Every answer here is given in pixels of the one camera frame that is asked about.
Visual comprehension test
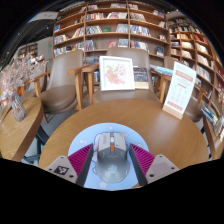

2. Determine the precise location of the round light blue mouse pad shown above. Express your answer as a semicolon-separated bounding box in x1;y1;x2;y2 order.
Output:
67;122;150;191

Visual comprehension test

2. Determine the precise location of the white sign in wooden stand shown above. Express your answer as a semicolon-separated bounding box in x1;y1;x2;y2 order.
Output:
162;60;198;120

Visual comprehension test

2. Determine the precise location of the grey computer mouse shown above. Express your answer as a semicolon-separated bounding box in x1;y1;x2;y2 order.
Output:
94;131;131;184

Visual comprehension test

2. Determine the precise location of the light blue book stack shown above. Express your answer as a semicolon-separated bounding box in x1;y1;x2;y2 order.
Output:
149;64;174;77

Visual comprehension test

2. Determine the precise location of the stack of books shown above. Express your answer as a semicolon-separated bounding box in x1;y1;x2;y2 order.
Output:
200;101;219;126

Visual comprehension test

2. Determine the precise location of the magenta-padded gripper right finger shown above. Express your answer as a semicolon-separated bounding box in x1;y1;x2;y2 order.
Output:
128;143;180;187

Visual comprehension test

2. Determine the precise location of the brown padded wooden armchair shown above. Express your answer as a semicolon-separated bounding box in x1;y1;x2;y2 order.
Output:
28;49;88;116
81;46;168;106
159;54;209;123

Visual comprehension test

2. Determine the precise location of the wide wooden bookshelf unit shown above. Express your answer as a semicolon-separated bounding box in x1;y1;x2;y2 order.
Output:
51;1;172;68

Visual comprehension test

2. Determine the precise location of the distant wooden bookshelf unit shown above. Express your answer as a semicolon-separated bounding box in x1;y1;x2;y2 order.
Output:
16;41;39;64

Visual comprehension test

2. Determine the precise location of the round wooden side table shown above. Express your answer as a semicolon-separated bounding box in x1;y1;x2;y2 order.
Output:
0;96;45;164
201;114;224;161

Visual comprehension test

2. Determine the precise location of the white framed pink floral picture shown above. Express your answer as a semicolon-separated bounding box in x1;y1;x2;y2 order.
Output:
98;55;136;92

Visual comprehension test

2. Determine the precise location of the tall wooden bookshelf unit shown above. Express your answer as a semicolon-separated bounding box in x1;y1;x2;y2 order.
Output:
166;13;224;101

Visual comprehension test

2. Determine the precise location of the dark covered book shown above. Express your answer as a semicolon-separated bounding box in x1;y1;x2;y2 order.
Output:
133;66;150;90

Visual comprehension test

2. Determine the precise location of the glass vase with pink flowers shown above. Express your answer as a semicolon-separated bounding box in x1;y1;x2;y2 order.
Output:
0;54;48;123

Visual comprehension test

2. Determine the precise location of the white hanging ceiling sign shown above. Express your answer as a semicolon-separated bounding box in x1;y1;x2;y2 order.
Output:
28;11;59;24

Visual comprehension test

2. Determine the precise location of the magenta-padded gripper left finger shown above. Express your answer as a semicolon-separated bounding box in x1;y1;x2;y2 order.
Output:
44;143;95;188

